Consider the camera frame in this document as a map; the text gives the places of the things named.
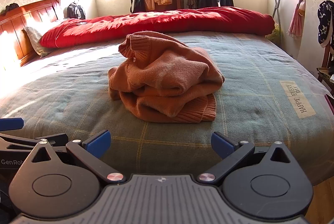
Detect red quilt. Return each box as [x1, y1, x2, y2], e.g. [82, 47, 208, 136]
[40, 6, 276, 48]

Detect navy star-printed cloth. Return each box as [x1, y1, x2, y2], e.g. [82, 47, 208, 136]
[317, 0, 334, 48]

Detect small dark cloth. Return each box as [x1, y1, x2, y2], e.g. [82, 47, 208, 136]
[5, 3, 20, 14]

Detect grey backpack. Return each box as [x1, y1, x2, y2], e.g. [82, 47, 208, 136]
[63, 2, 86, 19]

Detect wooden chair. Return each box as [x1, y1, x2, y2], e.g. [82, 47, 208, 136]
[317, 41, 334, 89]

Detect orange knitted sweater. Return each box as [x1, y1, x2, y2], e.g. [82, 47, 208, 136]
[108, 31, 225, 123]

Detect wooden headboard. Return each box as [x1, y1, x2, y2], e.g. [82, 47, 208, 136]
[0, 0, 62, 68]

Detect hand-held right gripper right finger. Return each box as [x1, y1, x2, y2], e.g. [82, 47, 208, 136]
[196, 132, 292, 186]

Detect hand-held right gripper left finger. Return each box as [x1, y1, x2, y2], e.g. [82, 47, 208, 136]
[31, 129, 127, 186]

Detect yellow-green bag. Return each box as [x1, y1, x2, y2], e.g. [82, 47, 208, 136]
[266, 24, 283, 43]

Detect grey checked pillow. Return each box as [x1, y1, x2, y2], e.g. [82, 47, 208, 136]
[23, 26, 53, 58]

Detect black hanging cloth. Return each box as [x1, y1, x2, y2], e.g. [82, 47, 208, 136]
[130, 0, 146, 14]

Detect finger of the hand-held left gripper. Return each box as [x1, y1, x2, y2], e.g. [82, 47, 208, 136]
[0, 118, 24, 131]
[0, 133, 69, 151]

